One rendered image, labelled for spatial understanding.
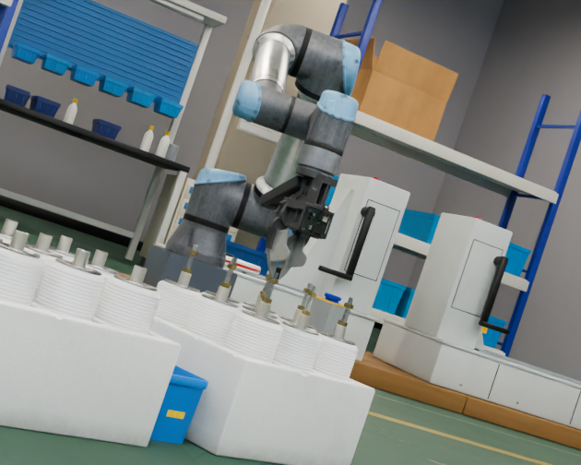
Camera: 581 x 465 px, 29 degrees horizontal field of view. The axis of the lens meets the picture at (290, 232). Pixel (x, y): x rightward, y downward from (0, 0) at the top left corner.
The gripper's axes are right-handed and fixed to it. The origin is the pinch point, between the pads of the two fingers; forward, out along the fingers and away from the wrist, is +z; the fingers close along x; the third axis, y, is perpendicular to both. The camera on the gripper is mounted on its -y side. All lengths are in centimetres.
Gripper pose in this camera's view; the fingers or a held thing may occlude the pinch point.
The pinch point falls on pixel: (275, 270)
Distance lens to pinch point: 208.7
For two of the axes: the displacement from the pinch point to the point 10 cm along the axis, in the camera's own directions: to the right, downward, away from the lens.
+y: 5.7, 1.7, -8.1
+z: -3.2, 9.5, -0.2
